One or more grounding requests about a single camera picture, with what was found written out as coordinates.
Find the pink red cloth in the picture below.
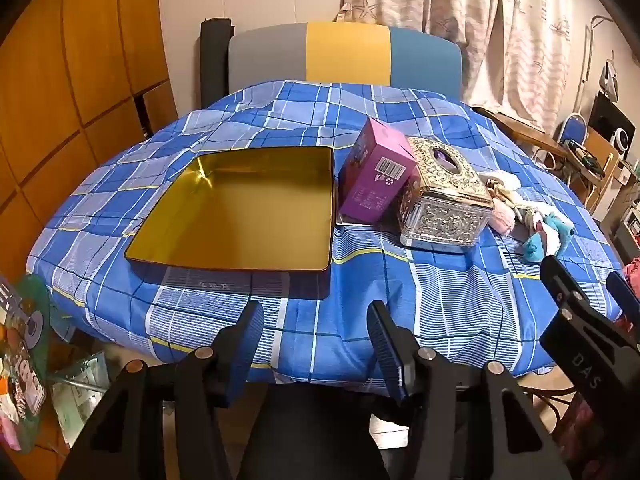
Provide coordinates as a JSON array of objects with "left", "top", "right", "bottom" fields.
[{"left": 621, "top": 256, "right": 640, "bottom": 291}]

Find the beige rabbit plush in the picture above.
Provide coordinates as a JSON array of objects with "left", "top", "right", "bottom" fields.
[{"left": 477, "top": 170, "right": 523, "bottom": 206}]

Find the blue folding chair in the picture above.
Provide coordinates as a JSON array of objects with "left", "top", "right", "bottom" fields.
[{"left": 555, "top": 112, "right": 588, "bottom": 148}]

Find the printed white curtain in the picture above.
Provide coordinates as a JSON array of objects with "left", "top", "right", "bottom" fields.
[{"left": 340, "top": 0, "right": 601, "bottom": 136}]

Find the black monitor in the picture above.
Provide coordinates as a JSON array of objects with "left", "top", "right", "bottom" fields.
[{"left": 587, "top": 94, "right": 636, "bottom": 143}]

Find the clear plastic bag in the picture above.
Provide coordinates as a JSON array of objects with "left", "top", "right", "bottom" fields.
[{"left": 50, "top": 355, "right": 111, "bottom": 446}]

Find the gold metal tin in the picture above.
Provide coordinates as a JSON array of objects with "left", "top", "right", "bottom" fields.
[{"left": 123, "top": 146, "right": 335, "bottom": 273}]

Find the purple toy spatula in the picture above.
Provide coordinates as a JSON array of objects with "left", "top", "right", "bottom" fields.
[{"left": 0, "top": 274, "right": 47, "bottom": 351}]

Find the black rolled mat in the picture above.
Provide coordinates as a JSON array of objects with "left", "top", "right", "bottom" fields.
[{"left": 200, "top": 17, "right": 235, "bottom": 108}]

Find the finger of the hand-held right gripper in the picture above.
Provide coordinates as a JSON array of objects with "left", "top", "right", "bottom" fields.
[
  {"left": 607, "top": 271, "right": 640, "bottom": 326},
  {"left": 540, "top": 256, "right": 593, "bottom": 318}
]

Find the pink towel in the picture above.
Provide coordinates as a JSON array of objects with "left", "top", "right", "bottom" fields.
[{"left": 492, "top": 200, "right": 518, "bottom": 237}]

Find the purple cardboard box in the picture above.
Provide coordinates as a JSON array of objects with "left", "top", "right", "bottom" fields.
[{"left": 338, "top": 117, "right": 422, "bottom": 223}]

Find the wooden wardrobe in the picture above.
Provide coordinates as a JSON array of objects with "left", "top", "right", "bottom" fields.
[{"left": 0, "top": 0, "right": 178, "bottom": 266}]

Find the ornate silver tissue box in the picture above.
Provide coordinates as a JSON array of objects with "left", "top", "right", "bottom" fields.
[{"left": 397, "top": 136, "right": 496, "bottom": 250}]

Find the green glass side table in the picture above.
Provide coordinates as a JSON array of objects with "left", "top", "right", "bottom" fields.
[{"left": 0, "top": 272, "right": 53, "bottom": 453}]

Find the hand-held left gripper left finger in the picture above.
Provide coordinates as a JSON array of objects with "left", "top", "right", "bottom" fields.
[{"left": 57, "top": 300, "right": 266, "bottom": 480}]

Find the blue plaid tablecloth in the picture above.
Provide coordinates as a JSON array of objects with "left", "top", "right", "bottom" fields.
[{"left": 26, "top": 79, "right": 626, "bottom": 393}]

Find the blue teddy bear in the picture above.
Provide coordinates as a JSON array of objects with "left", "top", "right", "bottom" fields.
[{"left": 522, "top": 210, "right": 573, "bottom": 263}]

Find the wooden side desk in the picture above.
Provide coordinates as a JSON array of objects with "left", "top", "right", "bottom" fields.
[{"left": 475, "top": 106, "right": 571, "bottom": 161}]

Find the grey yellow blue chair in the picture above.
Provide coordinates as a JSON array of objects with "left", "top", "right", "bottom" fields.
[{"left": 227, "top": 21, "right": 463, "bottom": 98}]

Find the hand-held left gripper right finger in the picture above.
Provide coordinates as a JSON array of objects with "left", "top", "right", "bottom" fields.
[{"left": 366, "top": 301, "right": 573, "bottom": 480}]

